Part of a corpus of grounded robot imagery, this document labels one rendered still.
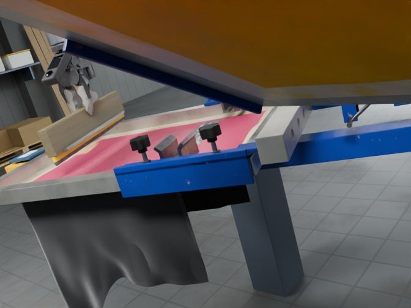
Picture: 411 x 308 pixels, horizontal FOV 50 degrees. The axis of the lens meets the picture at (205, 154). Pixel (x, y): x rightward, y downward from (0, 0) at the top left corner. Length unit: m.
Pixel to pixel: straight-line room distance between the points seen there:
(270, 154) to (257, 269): 1.38
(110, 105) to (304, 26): 1.15
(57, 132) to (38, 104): 7.29
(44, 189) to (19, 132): 6.27
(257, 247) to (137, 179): 1.17
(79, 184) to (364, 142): 0.66
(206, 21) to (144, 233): 0.81
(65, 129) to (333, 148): 0.69
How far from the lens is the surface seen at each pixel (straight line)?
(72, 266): 1.31
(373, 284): 2.12
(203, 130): 0.84
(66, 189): 1.07
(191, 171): 0.87
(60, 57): 1.31
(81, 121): 1.30
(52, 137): 1.20
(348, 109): 1.04
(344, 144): 1.08
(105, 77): 9.67
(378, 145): 1.07
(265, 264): 2.06
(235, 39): 0.38
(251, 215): 1.95
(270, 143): 0.76
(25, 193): 1.16
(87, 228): 1.20
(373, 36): 0.34
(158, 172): 0.91
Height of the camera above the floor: 1.25
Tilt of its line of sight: 17 degrees down
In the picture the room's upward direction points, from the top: 16 degrees counter-clockwise
